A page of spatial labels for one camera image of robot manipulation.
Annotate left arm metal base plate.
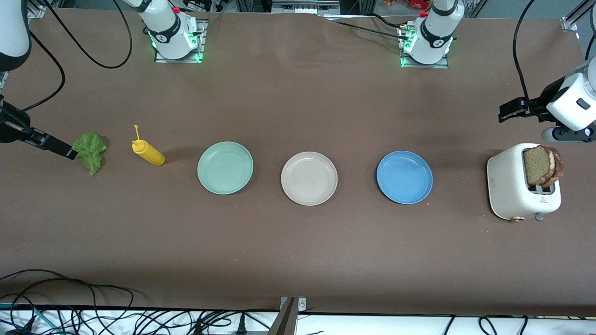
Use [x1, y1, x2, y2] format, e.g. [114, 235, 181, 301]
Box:
[400, 23, 450, 69]

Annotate black base power cable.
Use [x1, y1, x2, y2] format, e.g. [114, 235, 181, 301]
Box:
[319, 13, 413, 43]

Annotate yellow squeeze mustard bottle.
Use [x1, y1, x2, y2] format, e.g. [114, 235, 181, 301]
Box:
[132, 124, 166, 167]

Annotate dark crust bread slice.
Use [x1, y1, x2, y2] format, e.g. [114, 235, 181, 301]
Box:
[542, 147, 565, 189]

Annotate light brown bread slice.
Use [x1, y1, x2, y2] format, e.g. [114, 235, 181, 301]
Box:
[523, 146, 551, 187]

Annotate metal table edge bracket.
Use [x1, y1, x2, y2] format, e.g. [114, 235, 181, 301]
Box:
[268, 296, 307, 335]

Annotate long black looped cable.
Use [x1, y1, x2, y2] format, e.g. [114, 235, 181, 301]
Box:
[0, 269, 140, 322]

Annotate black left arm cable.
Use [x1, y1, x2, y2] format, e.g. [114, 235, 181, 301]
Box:
[512, 0, 536, 112]

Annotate cream white toaster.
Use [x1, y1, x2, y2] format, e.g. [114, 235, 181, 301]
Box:
[487, 143, 562, 222]

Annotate beige round plate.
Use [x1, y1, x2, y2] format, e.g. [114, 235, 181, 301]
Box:
[281, 152, 338, 206]

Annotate green lettuce leaf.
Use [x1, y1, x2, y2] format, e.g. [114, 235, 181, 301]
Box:
[72, 132, 108, 176]

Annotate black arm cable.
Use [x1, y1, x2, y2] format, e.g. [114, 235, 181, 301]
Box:
[512, 0, 536, 112]
[21, 0, 133, 112]

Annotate aluminium frame corner bracket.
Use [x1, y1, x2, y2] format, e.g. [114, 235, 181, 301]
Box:
[561, 0, 596, 32]

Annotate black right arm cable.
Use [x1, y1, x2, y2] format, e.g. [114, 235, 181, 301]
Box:
[21, 0, 133, 112]

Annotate red packaged items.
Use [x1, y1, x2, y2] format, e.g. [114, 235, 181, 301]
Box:
[384, 0, 431, 11]

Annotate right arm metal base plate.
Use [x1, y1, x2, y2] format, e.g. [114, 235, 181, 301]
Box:
[154, 19, 208, 63]

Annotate mint green round plate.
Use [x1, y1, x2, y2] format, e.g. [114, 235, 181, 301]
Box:
[197, 141, 254, 195]

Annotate grey equipment box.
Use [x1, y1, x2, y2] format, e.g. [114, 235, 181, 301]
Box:
[271, 0, 341, 13]

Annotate blue round plate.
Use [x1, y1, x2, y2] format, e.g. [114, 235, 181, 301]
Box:
[376, 150, 433, 205]

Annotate teal cable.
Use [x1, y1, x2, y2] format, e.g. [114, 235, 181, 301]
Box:
[0, 303, 63, 335]

